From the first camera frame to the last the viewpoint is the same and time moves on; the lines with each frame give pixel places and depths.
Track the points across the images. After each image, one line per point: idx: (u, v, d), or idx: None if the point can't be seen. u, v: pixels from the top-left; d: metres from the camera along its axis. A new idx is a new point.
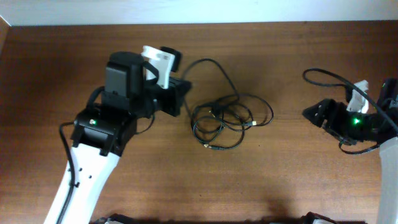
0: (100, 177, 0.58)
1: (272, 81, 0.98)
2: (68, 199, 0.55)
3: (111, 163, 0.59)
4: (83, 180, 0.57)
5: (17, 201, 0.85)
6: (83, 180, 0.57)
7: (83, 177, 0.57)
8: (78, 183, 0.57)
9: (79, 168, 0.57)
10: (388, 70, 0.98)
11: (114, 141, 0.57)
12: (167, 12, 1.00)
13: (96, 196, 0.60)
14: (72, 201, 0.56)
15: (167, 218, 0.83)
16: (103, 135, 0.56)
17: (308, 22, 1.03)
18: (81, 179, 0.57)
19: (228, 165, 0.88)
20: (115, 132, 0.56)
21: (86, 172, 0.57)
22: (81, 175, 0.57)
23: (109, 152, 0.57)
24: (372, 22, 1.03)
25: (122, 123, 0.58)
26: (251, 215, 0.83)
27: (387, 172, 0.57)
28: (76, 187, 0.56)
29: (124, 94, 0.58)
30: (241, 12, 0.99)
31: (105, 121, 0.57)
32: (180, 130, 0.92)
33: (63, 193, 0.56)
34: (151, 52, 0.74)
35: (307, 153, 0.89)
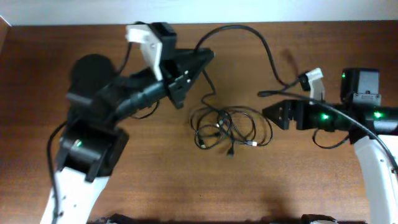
0: (85, 204, 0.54)
1: (272, 80, 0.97)
2: None
3: (97, 188, 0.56)
4: (66, 208, 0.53)
5: (18, 201, 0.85)
6: (68, 210, 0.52)
7: (66, 205, 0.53)
8: (61, 213, 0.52)
9: (64, 196, 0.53)
10: (388, 70, 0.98)
11: (99, 165, 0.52)
12: (166, 12, 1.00)
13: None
14: None
15: (167, 218, 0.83)
16: (87, 158, 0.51)
17: (308, 22, 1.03)
18: (66, 208, 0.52)
19: (228, 165, 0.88)
20: (101, 155, 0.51)
21: (70, 200, 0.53)
22: (66, 205, 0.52)
23: (96, 177, 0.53)
24: (372, 22, 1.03)
25: (107, 145, 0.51)
26: (250, 216, 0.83)
27: (368, 173, 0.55)
28: (60, 216, 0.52)
29: (99, 119, 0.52)
30: (241, 12, 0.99)
31: (87, 144, 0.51)
32: (180, 130, 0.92)
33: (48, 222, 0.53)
34: (135, 34, 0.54)
35: (308, 153, 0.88)
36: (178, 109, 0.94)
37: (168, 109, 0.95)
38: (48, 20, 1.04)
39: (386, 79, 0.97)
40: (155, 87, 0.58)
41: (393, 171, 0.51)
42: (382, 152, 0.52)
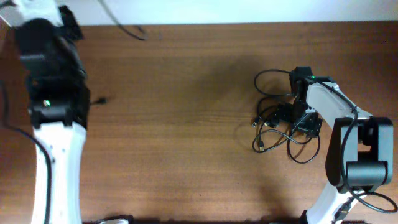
0: (72, 150, 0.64)
1: (273, 81, 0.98)
2: (50, 177, 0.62)
3: (79, 135, 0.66)
4: (56, 155, 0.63)
5: (18, 201, 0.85)
6: (58, 155, 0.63)
7: (55, 152, 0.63)
8: (53, 159, 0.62)
9: (50, 146, 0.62)
10: (386, 70, 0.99)
11: (72, 112, 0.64)
12: (168, 12, 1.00)
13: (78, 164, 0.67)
14: (53, 177, 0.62)
15: (167, 218, 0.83)
16: (60, 112, 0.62)
17: (307, 23, 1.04)
18: (55, 154, 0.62)
19: (229, 164, 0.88)
20: (69, 104, 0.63)
21: (57, 147, 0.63)
22: (55, 152, 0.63)
23: (72, 124, 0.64)
24: (370, 23, 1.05)
25: (74, 95, 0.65)
26: (250, 215, 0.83)
27: None
28: (53, 163, 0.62)
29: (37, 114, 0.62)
30: (242, 12, 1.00)
31: (55, 99, 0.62)
32: (180, 130, 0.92)
33: (43, 175, 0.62)
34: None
35: (307, 152, 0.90)
36: (178, 109, 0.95)
37: (168, 109, 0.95)
38: None
39: (385, 80, 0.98)
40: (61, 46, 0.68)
41: None
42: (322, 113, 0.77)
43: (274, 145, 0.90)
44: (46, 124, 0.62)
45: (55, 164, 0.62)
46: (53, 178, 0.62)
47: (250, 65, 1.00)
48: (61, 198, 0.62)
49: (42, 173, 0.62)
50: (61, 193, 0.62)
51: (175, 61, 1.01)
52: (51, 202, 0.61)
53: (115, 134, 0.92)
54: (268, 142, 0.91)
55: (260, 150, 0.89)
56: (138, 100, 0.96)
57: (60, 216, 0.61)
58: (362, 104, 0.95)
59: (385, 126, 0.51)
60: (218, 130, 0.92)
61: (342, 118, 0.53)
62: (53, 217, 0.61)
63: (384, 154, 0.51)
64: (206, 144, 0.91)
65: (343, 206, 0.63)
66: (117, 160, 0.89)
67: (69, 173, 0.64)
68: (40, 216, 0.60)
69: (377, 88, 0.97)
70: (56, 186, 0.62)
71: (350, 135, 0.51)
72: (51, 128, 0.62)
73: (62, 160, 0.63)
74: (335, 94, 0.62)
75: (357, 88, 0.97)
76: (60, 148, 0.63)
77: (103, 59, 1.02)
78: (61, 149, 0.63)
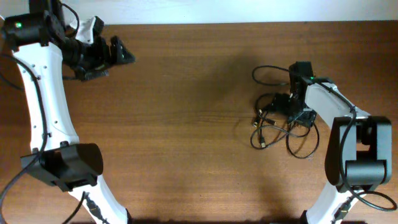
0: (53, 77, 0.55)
1: (273, 80, 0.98)
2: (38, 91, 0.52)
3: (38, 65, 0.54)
4: (41, 73, 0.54)
5: (18, 201, 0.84)
6: (41, 73, 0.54)
7: (38, 69, 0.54)
8: (38, 77, 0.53)
9: (33, 65, 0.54)
10: (387, 70, 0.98)
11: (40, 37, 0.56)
12: (167, 13, 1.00)
13: (62, 99, 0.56)
14: (44, 94, 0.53)
15: (167, 218, 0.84)
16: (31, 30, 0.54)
17: (307, 22, 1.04)
18: (41, 70, 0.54)
19: (227, 165, 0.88)
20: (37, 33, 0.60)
21: (38, 65, 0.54)
22: (38, 68, 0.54)
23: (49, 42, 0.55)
24: (370, 22, 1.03)
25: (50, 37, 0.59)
26: (250, 215, 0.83)
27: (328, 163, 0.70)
28: (38, 79, 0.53)
29: (53, 121, 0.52)
30: (242, 11, 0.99)
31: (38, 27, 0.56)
32: (180, 130, 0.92)
33: (32, 93, 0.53)
34: None
35: (307, 147, 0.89)
36: (178, 109, 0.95)
37: (168, 109, 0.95)
38: None
39: (387, 79, 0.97)
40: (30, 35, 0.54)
41: None
42: None
43: (273, 142, 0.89)
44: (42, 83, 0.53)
45: (44, 82, 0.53)
46: (45, 99, 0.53)
47: (250, 65, 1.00)
48: (55, 112, 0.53)
49: (29, 92, 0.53)
50: (53, 112, 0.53)
51: (174, 61, 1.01)
52: (46, 116, 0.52)
53: (115, 134, 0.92)
54: (269, 138, 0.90)
55: (262, 146, 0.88)
56: (138, 100, 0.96)
57: (53, 124, 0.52)
58: (362, 103, 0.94)
59: (384, 124, 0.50)
60: (217, 130, 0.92)
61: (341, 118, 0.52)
62: (51, 124, 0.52)
63: (382, 153, 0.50)
64: (206, 144, 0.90)
65: (343, 205, 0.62)
66: (117, 160, 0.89)
67: (59, 103, 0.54)
68: (39, 123, 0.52)
69: (379, 88, 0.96)
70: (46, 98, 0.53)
71: (347, 135, 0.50)
72: (25, 52, 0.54)
73: (49, 77, 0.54)
74: (333, 94, 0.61)
75: (359, 87, 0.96)
76: (41, 66, 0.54)
77: None
78: (33, 65, 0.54)
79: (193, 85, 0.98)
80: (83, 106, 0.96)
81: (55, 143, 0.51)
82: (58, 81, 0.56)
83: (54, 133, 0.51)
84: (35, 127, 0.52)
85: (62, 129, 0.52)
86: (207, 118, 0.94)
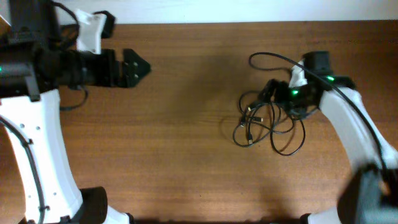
0: (50, 130, 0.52)
1: (273, 80, 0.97)
2: (32, 160, 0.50)
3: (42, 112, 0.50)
4: (32, 134, 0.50)
5: None
6: (34, 135, 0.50)
7: (29, 130, 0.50)
8: (30, 140, 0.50)
9: (22, 125, 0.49)
10: (388, 70, 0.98)
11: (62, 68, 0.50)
12: (166, 12, 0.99)
13: (60, 155, 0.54)
14: (38, 158, 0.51)
15: (167, 218, 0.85)
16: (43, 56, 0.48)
17: (308, 22, 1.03)
18: (31, 133, 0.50)
19: (227, 165, 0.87)
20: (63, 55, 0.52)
21: (30, 125, 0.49)
22: (29, 131, 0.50)
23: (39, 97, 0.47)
24: (372, 21, 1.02)
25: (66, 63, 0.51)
26: (250, 216, 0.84)
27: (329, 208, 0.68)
28: (31, 144, 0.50)
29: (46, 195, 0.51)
30: (242, 10, 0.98)
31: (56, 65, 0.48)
32: (179, 130, 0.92)
33: (25, 158, 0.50)
34: None
35: (294, 143, 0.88)
36: (177, 109, 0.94)
37: (167, 109, 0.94)
38: None
39: (387, 79, 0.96)
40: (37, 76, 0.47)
41: None
42: None
43: (255, 141, 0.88)
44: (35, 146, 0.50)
45: (35, 146, 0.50)
46: (38, 167, 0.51)
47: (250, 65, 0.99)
48: (53, 182, 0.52)
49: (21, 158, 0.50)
50: (51, 180, 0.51)
51: (174, 61, 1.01)
52: (43, 188, 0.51)
53: (114, 134, 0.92)
54: (257, 137, 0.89)
55: (249, 143, 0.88)
56: (137, 100, 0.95)
57: (53, 196, 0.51)
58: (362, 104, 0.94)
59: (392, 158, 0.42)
60: (217, 130, 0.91)
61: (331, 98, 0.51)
62: (47, 196, 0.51)
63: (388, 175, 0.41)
64: (205, 144, 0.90)
65: None
66: (117, 160, 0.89)
67: (56, 162, 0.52)
68: (33, 195, 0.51)
69: (379, 88, 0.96)
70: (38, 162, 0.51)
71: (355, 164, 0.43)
72: (17, 104, 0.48)
73: (42, 139, 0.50)
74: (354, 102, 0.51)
75: (359, 88, 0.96)
76: (33, 126, 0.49)
77: None
78: (21, 126, 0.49)
79: (193, 85, 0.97)
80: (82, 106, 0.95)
81: (50, 214, 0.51)
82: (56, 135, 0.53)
83: (51, 206, 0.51)
84: (30, 196, 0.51)
85: (64, 198, 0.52)
86: (206, 119, 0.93)
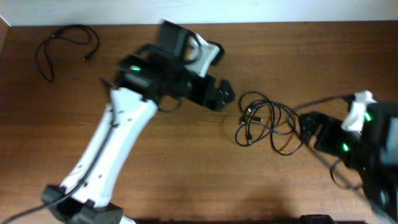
0: (135, 125, 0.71)
1: (274, 80, 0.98)
2: (109, 137, 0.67)
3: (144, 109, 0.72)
4: (122, 121, 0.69)
5: (18, 201, 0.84)
6: (123, 122, 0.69)
7: (122, 118, 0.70)
8: (117, 124, 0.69)
9: (121, 111, 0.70)
10: (388, 70, 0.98)
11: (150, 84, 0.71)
12: (166, 12, 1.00)
13: (124, 152, 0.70)
14: (114, 139, 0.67)
15: (167, 218, 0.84)
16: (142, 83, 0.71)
17: (308, 22, 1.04)
18: (122, 119, 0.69)
19: (228, 164, 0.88)
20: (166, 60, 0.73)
21: (125, 115, 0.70)
22: (122, 119, 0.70)
23: (148, 99, 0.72)
24: (371, 22, 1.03)
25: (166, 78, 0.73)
26: (250, 215, 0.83)
27: None
28: (116, 127, 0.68)
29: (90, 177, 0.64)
30: (242, 11, 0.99)
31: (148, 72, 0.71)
32: (180, 130, 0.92)
33: (105, 133, 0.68)
34: None
35: (293, 142, 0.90)
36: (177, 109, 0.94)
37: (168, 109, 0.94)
38: (48, 19, 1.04)
39: (387, 79, 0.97)
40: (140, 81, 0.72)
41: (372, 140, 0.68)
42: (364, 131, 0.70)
43: (257, 140, 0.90)
44: (117, 130, 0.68)
45: (124, 130, 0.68)
46: (108, 146, 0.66)
47: (250, 65, 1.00)
48: (102, 165, 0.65)
49: (102, 134, 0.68)
50: (105, 162, 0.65)
51: None
52: (94, 168, 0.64)
53: None
54: (257, 137, 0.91)
55: (249, 143, 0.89)
56: None
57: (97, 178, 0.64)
58: None
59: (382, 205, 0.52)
60: (218, 130, 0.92)
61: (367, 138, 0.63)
62: (92, 178, 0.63)
63: None
64: (205, 144, 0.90)
65: None
66: None
67: (122, 154, 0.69)
68: (85, 167, 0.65)
69: (379, 88, 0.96)
70: (110, 145, 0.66)
71: None
72: (124, 95, 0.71)
73: (123, 130, 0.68)
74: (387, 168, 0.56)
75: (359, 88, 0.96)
76: (125, 117, 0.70)
77: (102, 59, 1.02)
78: (119, 112, 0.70)
79: None
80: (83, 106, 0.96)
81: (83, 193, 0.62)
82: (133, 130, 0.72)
83: (90, 184, 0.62)
84: (81, 166, 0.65)
85: (101, 186, 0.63)
86: (206, 119, 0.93)
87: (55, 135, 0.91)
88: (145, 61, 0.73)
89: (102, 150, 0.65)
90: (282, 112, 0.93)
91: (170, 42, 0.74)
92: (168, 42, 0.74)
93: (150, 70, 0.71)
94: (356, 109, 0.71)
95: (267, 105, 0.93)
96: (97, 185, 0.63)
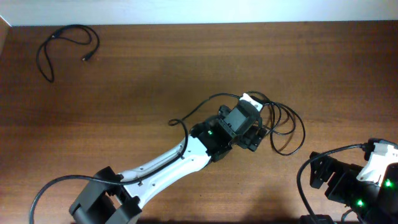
0: (196, 165, 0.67)
1: (273, 80, 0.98)
2: (171, 162, 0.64)
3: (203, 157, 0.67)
4: (186, 155, 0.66)
5: (17, 201, 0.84)
6: (186, 157, 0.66)
7: (188, 154, 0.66)
8: (183, 156, 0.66)
9: (188, 150, 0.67)
10: (387, 70, 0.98)
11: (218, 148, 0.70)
12: (166, 12, 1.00)
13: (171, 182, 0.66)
14: (172, 168, 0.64)
15: (167, 218, 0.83)
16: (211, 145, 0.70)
17: (307, 22, 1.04)
18: (186, 157, 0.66)
19: (228, 165, 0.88)
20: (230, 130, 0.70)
21: (191, 154, 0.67)
22: (186, 153, 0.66)
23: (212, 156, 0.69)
24: (370, 22, 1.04)
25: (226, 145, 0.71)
26: (250, 216, 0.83)
27: None
28: (181, 158, 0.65)
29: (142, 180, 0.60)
30: (242, 12, 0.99)
31: (217, 137, 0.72)
32: (180, 130, 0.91)
33: (166, 158, 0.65)
34: None
35: (293, 143, 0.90)
36: (178, 109, 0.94)
37: (168, 109, 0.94)
38: (48, 19, 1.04)
39: (386, 79, 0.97)
40: (206, 140, 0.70)
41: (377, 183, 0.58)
42: (372, 173, 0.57)
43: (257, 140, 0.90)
44: (180, 161, 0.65)
45: (186, 162, 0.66)
46: (168, 168, 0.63)
47: (250, 65, 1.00)
48: (157, 179, 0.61)
49: (166, 157, 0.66)
50: (160, 183, 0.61)
51: (175, 60, 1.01)
52: (150, 177, 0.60)
53: (114, 133, 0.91)
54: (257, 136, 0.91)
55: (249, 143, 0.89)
56: (138, 99, 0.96)
57: (150, 185, 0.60)
58: (362, 104, 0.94)
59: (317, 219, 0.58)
60: None
61: (362, 185, 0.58)
62: (147, 183, 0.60)
63: None
64: None
65: None
66: None
67: (169, 183, 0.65)
68: (145, 171, 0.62)
69: (379, 88, 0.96)
70: (171, 170, 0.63)
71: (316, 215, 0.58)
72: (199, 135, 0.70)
73: (180, 165, 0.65)
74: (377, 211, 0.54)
75: (359, 87, 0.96)
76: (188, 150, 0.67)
77: (102, 60, 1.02)
78: (188, 150, 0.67)
79: (193, 85, 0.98)
80: (83, 106, 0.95)
81: (133, 189, 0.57)
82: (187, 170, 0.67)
83: (143, 185, 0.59)
84: (141, 168, 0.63)
85: (149, 193, 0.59)
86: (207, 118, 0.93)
87: (55, 136, 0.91)
88: (215, 126, 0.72)
89: (162, 169, 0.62)
90: (282, 113, 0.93)
91: (236, 120, 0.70)
92: (234, 120, 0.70)
93: (211, 138, 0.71)
94: (373, 162, 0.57)
95: (266, 106, 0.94)
96: (146, 193, 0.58)
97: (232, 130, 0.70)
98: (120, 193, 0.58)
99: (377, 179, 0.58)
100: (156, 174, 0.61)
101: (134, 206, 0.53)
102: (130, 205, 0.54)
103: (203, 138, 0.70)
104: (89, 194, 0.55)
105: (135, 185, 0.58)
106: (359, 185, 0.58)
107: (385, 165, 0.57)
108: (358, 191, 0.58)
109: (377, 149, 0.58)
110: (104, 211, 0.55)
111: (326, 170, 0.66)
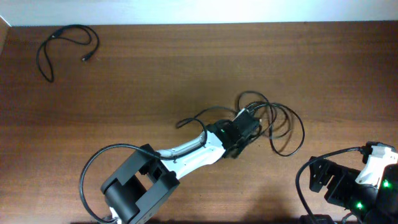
0: (214, 155, 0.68)
1: (274, 80, 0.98)
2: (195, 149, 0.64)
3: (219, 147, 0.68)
4: (208, 145, 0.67)
5: (18, 201, 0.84)
6: (208, 146, 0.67)
7: (209, 144, 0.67)
8: (204, 144, 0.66)
9: (208, 142, 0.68)
10: (387, 70, 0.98)
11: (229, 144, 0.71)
12: (166, 12, 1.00)
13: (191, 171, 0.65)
14: (196, 155, 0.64)
15: (167, 218, 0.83)
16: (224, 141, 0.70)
17: (307, 22, 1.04)
18: (208, 147, 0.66)
19: (228, 165, 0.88)
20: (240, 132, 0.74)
21: (212, 144, 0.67)
22: (208, 145, 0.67)
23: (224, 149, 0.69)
24: (370, 22, 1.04)
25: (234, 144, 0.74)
26: (250, 215, 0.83)
27: None
28: (203, 146, 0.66)
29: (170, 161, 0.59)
30: (242, 12, 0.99)
31: (230, 135, 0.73)
32: (180, 130, 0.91)
33: (188, 147, 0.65)
34: None
35: (293, 143, 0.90)
36: (178, 109, 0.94)
37: (168, 109, 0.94)
38: (48, 20, 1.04)
39: (386, 79, 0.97)
40: (219, 135, 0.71)
41: (375, 185, 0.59)
42: (371, 178, 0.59)
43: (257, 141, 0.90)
44: (202, 149, 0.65)
45: (208, 152, 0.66)
46: (193, 154, 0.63)
47: (250, 65, 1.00)
48: (186, 160, 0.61)
49: (189, 145, 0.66)
50: (188, 166, 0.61)
51: (175, 61, 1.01)
52: (181, 157, 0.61)
53: (114, 133, 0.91)
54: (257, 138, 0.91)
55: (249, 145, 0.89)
56: (138, 100, 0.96)
57: (182, 163, 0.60)
58: (362, 104, 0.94)
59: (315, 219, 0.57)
60: None
61: (361, 186, 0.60)
62: (180, 162, 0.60)
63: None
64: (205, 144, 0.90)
65: None
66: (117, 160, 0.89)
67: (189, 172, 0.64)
68: (174, 153, 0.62)
69: (378, 88, 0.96)
70: (195, 155, 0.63)
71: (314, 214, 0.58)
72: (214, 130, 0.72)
73: (204, 154, 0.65)
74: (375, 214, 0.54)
75: (359, 87, 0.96)
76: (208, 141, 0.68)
77: (103, 60, 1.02)
78: (208, 141, 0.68)
79: (194, 85, 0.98)
80: (83, 106, 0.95)
81: (170, 165, 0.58)
82: (205, 161, 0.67)
83: (176, 163, 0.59)
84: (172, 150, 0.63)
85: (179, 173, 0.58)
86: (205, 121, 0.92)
87: (55, 136, 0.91)
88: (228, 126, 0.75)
89: (190, 153, 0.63)
90: (281, 114, 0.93)
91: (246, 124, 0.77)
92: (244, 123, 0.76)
93: (225, 135, 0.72)
94: (372, 165, 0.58)
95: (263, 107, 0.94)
96: (179, 170, 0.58)
97: (242, 131, 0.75)
98: (154, 170, 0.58)
99: (375, 181, 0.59)
100: (186, 156, 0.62)
101: (172, 179, 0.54)
102: (166, 178, 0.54)
103: (217, 134, 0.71)
104: (131, 166, 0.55)
105: (171, 161, 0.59)
106: (359, 188, 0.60)
107: (383, 168, 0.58)
108: (357, 192, 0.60)
109: (376, 152, 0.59)
110: (137, 188, 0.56)
111: (326, 174, 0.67)
